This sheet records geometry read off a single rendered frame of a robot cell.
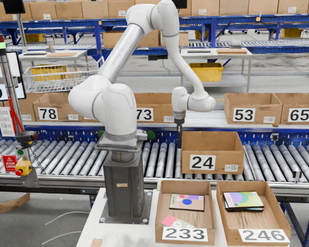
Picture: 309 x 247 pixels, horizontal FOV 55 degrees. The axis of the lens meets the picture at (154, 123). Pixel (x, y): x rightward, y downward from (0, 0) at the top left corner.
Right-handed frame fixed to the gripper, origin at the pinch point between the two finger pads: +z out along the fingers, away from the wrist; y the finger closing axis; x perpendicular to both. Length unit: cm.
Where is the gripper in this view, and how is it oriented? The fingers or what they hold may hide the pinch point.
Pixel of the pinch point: (179, 143)
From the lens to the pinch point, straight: 214.0
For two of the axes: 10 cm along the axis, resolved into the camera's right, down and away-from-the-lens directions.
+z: 0.3, 9.2, 4.0
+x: 9.9, 0.1, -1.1
